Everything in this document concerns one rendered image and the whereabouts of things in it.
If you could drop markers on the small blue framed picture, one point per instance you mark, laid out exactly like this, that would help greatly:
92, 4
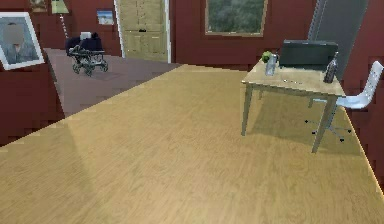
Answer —
105, 17

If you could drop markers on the white swivel chair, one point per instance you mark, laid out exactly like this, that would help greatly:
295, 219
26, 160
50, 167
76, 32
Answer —
361, 96

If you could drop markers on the dark blue baby pram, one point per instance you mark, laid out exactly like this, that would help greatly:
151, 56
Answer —
86, 50

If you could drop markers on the dark brown framed picture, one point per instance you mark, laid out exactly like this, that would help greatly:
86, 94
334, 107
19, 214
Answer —
38, 5

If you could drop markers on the black open laptop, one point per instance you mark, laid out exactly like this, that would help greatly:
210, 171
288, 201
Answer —
306, 53

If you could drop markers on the light wooden desk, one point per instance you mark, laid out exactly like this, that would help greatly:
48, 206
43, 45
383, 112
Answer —
293, 83

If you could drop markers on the dark glass bottle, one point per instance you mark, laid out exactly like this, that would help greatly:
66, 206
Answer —
330, 70

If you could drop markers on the white framed portrait picture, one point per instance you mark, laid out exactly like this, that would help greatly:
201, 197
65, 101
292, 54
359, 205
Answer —
17, 40

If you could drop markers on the pale wooden room door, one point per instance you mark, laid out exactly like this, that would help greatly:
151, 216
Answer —
143, 30

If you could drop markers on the green apple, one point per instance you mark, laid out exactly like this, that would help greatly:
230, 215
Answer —
266, 56

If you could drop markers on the grey pen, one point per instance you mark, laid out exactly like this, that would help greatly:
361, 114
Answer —
292, 81

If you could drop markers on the wood framed window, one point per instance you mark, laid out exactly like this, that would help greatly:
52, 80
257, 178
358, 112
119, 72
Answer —
235, 16

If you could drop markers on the green shade floor lamp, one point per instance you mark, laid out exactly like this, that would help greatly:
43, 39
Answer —
60, 8

